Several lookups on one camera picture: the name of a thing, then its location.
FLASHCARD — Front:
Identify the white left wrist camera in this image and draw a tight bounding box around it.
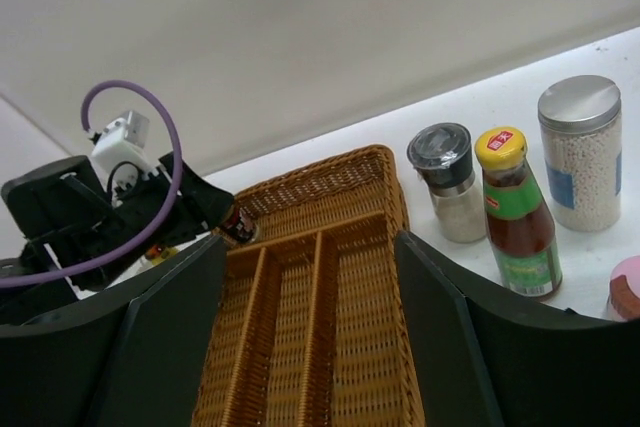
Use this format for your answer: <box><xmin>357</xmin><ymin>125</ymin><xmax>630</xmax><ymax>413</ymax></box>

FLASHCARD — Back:
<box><xmin>90</xmin><ymin>110</ymin><xmax>164</xmax><ymax>207</ymax></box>

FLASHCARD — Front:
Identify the black cap salt grinder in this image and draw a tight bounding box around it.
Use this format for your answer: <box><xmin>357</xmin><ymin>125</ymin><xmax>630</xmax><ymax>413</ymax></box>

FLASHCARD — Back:
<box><xmin>406</xmin><ymin>122</ymin><xmax>486</xmax><ymax>244</ymax></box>

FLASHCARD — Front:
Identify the brown wicker divided tray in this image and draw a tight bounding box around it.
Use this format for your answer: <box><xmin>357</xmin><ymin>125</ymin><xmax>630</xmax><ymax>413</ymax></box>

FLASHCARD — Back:
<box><xmin>191</xmin><ymin>145</ymin><xmax>425</xmax><ymax>426</ymax></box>

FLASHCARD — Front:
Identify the silver lid tall jar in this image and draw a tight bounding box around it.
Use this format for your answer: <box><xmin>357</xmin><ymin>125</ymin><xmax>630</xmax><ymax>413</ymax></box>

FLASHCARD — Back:
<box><xmin>537</xmin><ymin>75</ymin><xmax>622</xmax><ymax>232</ymax></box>

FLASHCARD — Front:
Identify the small black cap bottle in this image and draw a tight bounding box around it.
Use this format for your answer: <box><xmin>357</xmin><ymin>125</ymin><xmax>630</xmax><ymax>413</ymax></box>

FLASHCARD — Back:
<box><xmin>219</xmin><ymin>204</ymin><xmax>261</xmax><ymax>245</ymax></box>

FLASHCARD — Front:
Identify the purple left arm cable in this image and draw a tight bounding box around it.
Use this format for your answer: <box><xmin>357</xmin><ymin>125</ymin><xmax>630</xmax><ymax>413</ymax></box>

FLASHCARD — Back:
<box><xmin>0</xmin><ymin>79</ymin><xmax>183</xmax><ymax>290</ymax></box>

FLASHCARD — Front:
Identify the pink lid spice jar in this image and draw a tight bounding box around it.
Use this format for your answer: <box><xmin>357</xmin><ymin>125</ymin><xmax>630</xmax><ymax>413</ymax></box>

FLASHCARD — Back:
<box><xmin>607</xmin><ymin>256</ymin><xmax>640</xmax><ymax>322</ymax></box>

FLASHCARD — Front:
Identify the yellow label brown bottle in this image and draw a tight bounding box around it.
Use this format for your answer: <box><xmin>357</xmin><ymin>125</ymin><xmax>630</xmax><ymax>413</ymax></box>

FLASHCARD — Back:
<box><xmin>145</xmin><ymin>244</ymin><xmax>180</xmax><ymax>266</ymax></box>

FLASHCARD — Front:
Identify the yellow cap sauce bottle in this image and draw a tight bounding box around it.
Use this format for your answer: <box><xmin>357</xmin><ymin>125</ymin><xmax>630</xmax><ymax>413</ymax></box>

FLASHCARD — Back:
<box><xmin>474</xmin><ymin>126</ymin><xmax>563</xmax><ymax>298</ymax></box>

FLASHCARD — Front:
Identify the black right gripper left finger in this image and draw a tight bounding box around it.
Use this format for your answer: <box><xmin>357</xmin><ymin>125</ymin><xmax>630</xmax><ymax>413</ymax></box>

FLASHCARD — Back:
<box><xmin>1</xmin><ymin>236</ymin><xmax>226</xmax><ymax>426</ymax></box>

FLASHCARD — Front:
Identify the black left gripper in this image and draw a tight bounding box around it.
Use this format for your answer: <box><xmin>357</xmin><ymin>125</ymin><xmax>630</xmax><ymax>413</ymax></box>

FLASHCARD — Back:
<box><xmin>1</xmin><ymin>156</ymin><xmax>234</xmax><ymax>325</ymax></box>

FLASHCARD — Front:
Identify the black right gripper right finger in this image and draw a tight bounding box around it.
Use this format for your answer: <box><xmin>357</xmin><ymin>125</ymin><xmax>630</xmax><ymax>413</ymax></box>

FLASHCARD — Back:
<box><xmin>394</xmin><ymin>231</ymin><xmax>639</xmax><ymax>426</ymax></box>

